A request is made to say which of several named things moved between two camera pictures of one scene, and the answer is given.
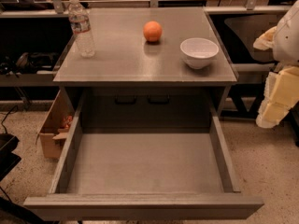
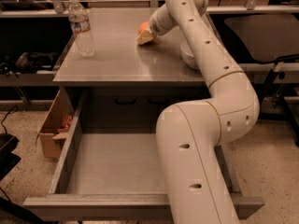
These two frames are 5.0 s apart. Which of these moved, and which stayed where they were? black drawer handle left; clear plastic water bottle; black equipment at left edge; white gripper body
Moved: white gripper body
Stayed: black equipment at left edge; clear plastic water bottle; black drawer handle left
